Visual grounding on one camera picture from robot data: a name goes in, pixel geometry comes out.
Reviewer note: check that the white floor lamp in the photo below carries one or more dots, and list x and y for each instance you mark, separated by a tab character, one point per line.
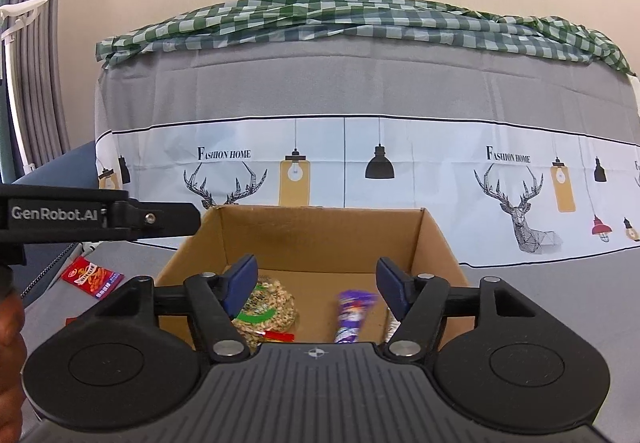
20	16

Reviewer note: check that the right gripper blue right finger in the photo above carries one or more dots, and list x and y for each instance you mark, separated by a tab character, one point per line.
419	304

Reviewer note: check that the round puffed grain snack bag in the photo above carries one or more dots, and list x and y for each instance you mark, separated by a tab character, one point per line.
269	307

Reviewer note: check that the long red shrimp cracker packet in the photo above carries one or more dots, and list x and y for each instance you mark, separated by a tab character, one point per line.
91	278

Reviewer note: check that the grey curtain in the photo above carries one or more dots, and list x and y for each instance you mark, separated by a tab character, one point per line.
41	106

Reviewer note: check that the person's left hand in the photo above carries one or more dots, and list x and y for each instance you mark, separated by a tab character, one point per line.
13	355

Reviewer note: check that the brown cardboard box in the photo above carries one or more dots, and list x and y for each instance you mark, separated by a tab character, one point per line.
315	253

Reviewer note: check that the grey deer print cover cloth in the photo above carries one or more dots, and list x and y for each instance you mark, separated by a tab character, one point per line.
529	167

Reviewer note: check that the green checkered cloth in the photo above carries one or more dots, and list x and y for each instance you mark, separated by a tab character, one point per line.
263	21

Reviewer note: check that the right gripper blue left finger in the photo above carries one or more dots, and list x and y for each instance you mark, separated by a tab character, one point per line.
214	301

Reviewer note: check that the orange red snack packet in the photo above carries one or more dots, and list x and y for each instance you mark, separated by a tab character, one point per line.
276	336

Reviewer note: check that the purple candy bar wrapper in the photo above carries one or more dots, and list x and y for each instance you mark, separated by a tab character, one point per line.
353	309

